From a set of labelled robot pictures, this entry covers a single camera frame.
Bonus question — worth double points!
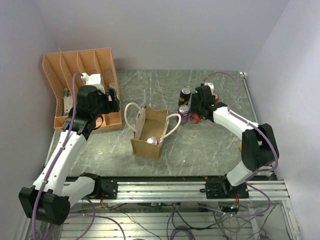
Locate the red can silver top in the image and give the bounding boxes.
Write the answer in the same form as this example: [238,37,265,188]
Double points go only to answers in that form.
[189,113,202,124]

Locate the black soda can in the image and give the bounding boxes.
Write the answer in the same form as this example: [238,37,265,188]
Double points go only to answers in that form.
[178,86,191,106]

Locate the purple Fanta can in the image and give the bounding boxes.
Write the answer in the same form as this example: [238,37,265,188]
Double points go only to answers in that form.
[177,104,190,125]

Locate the watermelon print canvas bag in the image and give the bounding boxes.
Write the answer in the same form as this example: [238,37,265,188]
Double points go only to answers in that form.
[124,102,181,159]

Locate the red can front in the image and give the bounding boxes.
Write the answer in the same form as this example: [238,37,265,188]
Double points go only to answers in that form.
[146,136,159,145]

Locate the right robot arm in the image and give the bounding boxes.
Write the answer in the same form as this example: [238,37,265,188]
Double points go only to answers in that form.
[191,83,279,198]

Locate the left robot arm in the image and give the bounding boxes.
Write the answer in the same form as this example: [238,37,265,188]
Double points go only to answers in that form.
[18,85,120,225]

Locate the white medicine box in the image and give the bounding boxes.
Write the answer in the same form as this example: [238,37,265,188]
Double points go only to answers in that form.
[63,96,73,116]

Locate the orange plastic file organizer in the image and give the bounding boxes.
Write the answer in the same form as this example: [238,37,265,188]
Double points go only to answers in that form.
[42,47,121,133]

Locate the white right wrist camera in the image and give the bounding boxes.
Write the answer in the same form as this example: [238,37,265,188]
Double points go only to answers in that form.
[201,82,215,92]

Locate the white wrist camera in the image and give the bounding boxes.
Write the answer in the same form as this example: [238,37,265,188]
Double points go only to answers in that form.
[81,72,106,94]
[201,82,215,92]

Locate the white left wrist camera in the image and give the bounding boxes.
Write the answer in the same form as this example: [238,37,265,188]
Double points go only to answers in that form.
[81,72,106,94]

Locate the aluminium mounting rail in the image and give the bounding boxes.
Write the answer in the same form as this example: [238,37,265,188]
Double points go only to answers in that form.
[93,180,290,203]

